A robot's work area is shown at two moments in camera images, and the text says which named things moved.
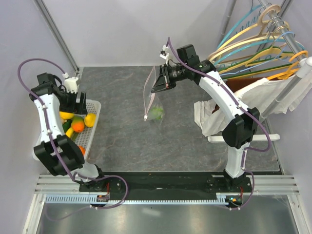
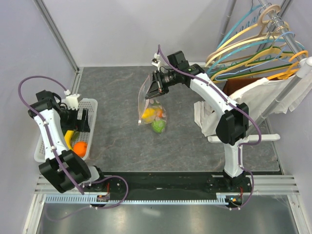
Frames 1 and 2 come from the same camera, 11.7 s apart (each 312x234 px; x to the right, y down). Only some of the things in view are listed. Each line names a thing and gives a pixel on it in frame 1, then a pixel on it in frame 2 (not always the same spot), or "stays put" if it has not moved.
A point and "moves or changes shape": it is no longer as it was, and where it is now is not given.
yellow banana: (69, 132) stays put
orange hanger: (290, 69) stays put
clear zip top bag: (154, 108) moves or changes shape
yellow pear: (89, 119) → (148, 115)
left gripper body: (68, 103) → (69, 121)
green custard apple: (157, 112) → (158, 126)
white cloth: (258, 95) stays put
